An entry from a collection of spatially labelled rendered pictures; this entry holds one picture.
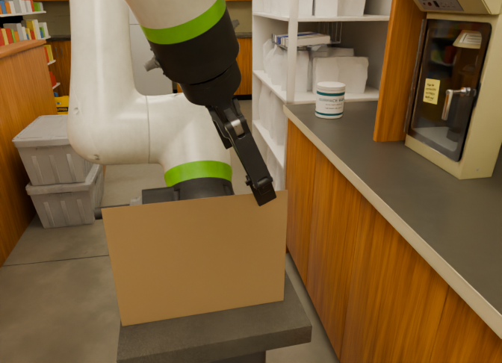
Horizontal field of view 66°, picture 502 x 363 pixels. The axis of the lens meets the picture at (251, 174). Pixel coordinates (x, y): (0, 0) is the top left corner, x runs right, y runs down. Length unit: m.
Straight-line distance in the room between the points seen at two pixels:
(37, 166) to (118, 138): 2.15
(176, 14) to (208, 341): 0.50
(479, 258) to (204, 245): 0.60
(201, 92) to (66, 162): 2.36
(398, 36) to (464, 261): 0.86
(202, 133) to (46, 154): 2.14
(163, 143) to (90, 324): 1.56
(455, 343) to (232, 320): 0.53
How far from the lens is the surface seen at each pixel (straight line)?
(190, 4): 0.39
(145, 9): 0.40
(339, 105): 1.86
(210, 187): 0.68
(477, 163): 1.37
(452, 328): 1.03
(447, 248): 0.98
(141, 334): 0.72
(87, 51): 0.73
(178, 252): 0.64
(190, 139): 0.71
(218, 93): 0.46
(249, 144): 0.47
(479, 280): 0.91
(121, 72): 0.73
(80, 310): 2.27
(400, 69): 1.56
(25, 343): 2.21
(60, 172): 2.83
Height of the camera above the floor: 1.44
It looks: 24 degrees down
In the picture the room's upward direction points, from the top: straight up
